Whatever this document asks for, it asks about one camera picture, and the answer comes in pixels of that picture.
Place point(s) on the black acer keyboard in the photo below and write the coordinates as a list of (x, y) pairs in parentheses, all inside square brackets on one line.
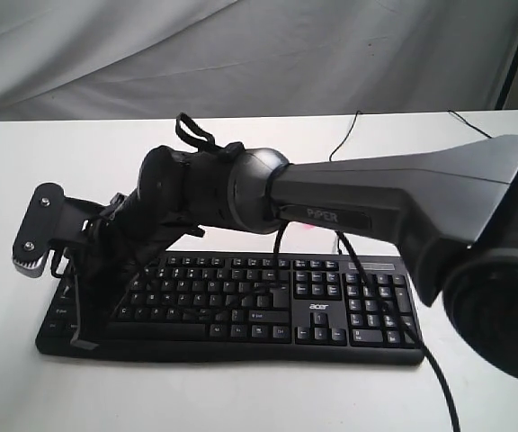
[(209, 306)]

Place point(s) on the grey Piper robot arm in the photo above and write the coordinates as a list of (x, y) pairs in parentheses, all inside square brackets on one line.
[(452, 214)]

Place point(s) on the grey backdrop cloth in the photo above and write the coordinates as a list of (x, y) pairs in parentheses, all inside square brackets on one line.
[(95, 60)]

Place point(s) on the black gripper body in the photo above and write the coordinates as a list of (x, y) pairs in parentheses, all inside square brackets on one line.
[(123, 237)]

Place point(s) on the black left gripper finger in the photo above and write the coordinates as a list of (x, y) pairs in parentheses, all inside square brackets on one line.
[(99, 294)]

